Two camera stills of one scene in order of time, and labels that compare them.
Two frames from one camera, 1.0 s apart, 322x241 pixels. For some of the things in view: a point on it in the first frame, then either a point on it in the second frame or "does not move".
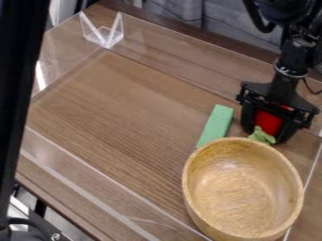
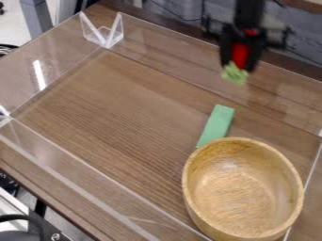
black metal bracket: [39, 225] does not move
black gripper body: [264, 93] -> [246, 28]
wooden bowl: [244, 189] does not move
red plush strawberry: [269, 124] -> [236, 70]
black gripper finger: [248, 118] -> [226, 47]
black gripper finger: [289, 126] -> [256, 46]
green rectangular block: [217, 125] does not move
